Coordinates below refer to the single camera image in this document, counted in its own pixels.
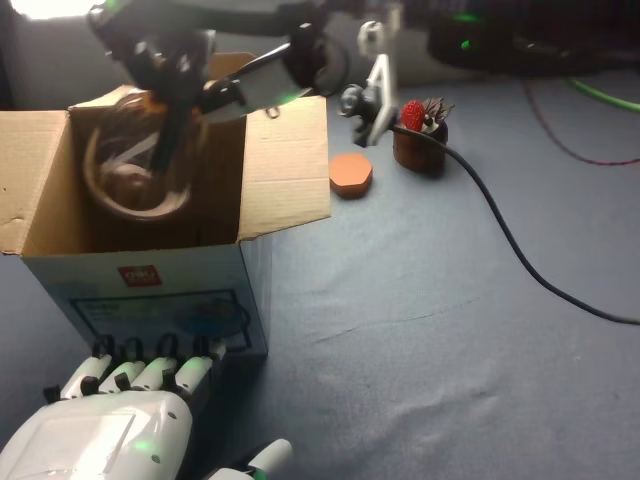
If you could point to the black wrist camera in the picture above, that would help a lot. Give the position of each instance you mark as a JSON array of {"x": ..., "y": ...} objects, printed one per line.
[{"x": 356, "y": 102}]

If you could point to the chocolate cake toy with strawberry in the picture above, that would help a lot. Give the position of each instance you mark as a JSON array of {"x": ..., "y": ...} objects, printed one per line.
[{"x": 417, "y": 150}]

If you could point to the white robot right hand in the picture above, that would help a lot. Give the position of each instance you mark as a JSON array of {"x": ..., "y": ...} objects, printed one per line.
[{"x": 165, "y": 55}]

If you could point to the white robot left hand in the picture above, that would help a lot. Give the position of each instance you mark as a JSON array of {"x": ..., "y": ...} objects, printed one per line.
[{"x": 100, "y": 435}]

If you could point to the open cardboard box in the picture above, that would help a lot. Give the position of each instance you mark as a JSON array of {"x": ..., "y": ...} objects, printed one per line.
[{"x": 285, "y": 165}]

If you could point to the grey table cloth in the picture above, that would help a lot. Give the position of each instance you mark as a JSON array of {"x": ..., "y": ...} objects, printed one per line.
[{"x": 400, "y": 310}]

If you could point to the clear glass jar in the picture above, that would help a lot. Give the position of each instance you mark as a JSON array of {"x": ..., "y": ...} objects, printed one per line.
[{"x": 130, "y": 187}]

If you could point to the orange hexagon block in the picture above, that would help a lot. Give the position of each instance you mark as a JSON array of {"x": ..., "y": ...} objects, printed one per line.
[{"x": 351, "y": 172}]

